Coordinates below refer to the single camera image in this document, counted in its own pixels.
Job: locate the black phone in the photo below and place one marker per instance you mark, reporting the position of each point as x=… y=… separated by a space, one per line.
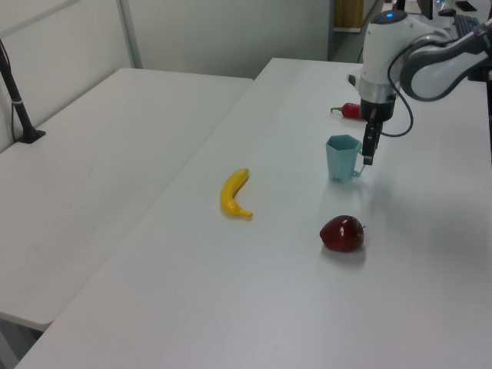
x=466 y=5

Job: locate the black computer mouse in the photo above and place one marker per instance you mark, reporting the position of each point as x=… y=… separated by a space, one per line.
x=446 y=12

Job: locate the red chili pepper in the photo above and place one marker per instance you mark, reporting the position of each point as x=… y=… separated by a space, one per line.
x=350 y=110

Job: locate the wooden brown panel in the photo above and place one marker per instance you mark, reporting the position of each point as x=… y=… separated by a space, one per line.
x=348 y=13

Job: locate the dark computer keyboard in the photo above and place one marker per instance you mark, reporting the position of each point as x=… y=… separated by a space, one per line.
x=466 y=24

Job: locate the black monitor stand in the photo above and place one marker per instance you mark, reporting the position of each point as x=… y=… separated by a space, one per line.
x=426 y=8

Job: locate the black pole with base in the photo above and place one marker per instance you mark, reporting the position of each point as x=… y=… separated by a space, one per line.
x=17 y=104

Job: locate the light blue hexagonal mug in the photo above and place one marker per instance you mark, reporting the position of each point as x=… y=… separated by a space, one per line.
x=340 y=161

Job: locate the white partition frame post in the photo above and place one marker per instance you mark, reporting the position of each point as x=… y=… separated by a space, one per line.
x=130 y=32

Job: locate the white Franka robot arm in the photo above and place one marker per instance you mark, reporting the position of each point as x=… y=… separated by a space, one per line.
x=384 y=50

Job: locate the thin black upright pole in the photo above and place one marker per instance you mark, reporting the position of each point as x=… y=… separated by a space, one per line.
x=400 y=4

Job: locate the yellow banana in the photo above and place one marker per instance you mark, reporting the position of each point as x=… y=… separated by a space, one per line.
x=229 y=196

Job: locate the dark red apple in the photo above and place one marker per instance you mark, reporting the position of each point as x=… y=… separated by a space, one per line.
x=342 y=233

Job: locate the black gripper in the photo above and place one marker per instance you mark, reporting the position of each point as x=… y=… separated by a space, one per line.
x=378 y=107

